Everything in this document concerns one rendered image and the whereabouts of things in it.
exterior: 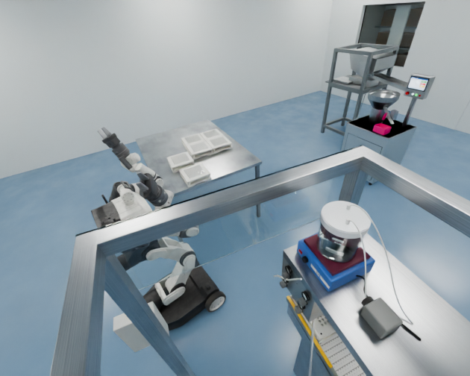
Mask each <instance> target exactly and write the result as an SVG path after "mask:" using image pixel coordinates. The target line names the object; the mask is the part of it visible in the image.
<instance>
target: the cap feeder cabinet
mask: <svg viewBox="0 0 470 376"><path fill-rule="evenodd" d="M369 115H370V114H369ZM369 115H368V116H364V117H361V118H359V119H355V120H353V121H350V122H347V126H346V129H345V136H344V139H343V142H342V148H341V151H344V150H347V149H350V148H354V147H357V146H359V145H363V146H365V147H367V148H369V149H371V150H372V151H375V152H376V153H378V154H380V155H382V156H384V157H386V158H388V159H390V160H391V161H393V162H395V163H397V164H399V165H401V161H402V160H403V157H404V155H405V152H406V150H407V147H408V145H409V144H410V140H411V139H412V136H413V134H414V131H415V129H416V128H417V127H416V126H414V125H409V124H407V126H406V127H402V124H403V122H399V121H397V120H394V119H393V120H392V121H393V122H394V124H390V122H389V120H388V118H387V117H386V118H385V119H384V121H383V123H382V124H385V125H388V126H391V130H390V132H389V133H388V134H385V135H381V134H378V133H375V132H374V131H373V128H374V125H376V124H374V123H371V122H369V121H368V120H369ZM366 180H367V181H368V182H369V185H372V184H373V183H375V182H377V180H376V179H374V178H373V177H371V176H370V175H368V177H367V179H366Z"/></svg>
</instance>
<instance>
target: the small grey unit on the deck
mask: <svg viewBox="0 0 470 376"><path fill-rule="evenodd" d="M361 304H362V305H363V309H362V311H361V312H360V315H361V316H362V317H363V318H364V319H365V320H366V321H367V323H368V324H369V325H370V327H371V328H372V329H373V330H374V332H375V333H376V334H377V335H378V336H379V337H380V338H381V339H382V338H384V337H386V336H388V335H389V334H391V333H392V332H394V331H396V330H397V329H398V328H399V327H400V326H401V325H402V324H403V321H402V319H401V318H400V317H399V316H398V315H397V314H396V313H395V312H394V311H393V310H392V309H391V308H390V306H389V305H388V304H387V303H386V302H385V301H384V300H383V299H382V298H377V299H375V300H374V299H373V298H372V297H371V296H368V297H366V298H364V299H363V300H362V302H361Z"/></svg>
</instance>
